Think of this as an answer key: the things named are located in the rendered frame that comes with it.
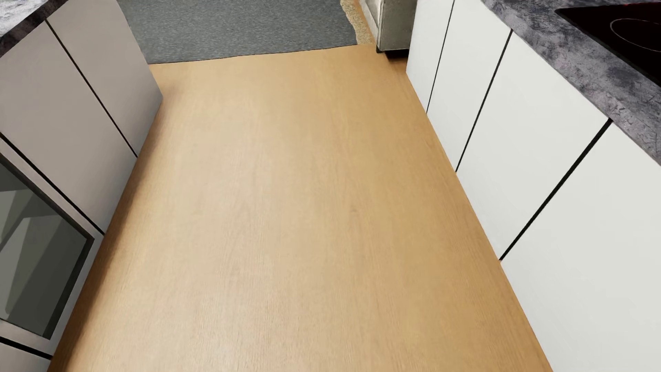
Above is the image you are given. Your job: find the white kitchen counter cabinet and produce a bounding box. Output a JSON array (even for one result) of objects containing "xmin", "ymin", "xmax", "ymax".
[{"xmin": 406, "ymin": 0, "xmax": 661, "ymax": 372}]

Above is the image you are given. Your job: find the grey carpet rug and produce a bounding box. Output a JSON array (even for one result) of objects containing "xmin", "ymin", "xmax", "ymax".
[{"xmin": 117, "ymin": 0, "xmax": 359, "ymax": 65}]

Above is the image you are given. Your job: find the beige kitchen island cabinet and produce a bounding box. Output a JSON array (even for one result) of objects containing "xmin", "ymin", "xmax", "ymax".
[{"xmin": 0, "ymin": 0, "xmax": 164, "ymax": 372}]

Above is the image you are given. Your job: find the dark grey stone countertop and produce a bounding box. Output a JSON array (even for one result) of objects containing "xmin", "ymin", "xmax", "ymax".
[{"xmin": 480, "ymin": 0, "xmax": 661, "ymax": 166}]

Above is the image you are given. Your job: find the built-in oven glass door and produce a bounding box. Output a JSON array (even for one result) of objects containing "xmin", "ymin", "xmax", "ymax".
[{"xmin": 0, "ymin": 138, "xmax": 104, "ymax": 356}]

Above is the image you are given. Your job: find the black induction cooktop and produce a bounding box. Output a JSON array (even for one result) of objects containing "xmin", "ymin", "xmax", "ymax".
[{"xmin": 555, "ymin": 0, "xmax": 661, "ymax": 87}]

